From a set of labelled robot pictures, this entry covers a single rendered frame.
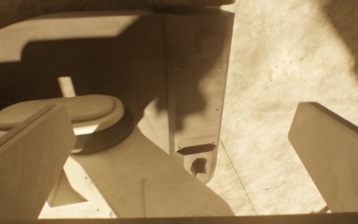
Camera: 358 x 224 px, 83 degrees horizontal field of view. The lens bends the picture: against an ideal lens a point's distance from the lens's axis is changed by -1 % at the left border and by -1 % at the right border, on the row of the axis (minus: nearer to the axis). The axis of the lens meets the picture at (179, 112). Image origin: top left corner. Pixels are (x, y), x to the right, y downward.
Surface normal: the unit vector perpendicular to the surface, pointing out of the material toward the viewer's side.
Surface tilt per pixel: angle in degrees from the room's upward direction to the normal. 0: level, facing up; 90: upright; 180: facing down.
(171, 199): 115
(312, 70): 0
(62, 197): 90
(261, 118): 0
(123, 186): 90
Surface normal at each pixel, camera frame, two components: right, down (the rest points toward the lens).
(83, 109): 0.00, -0.85
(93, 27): 0.22, 0.51
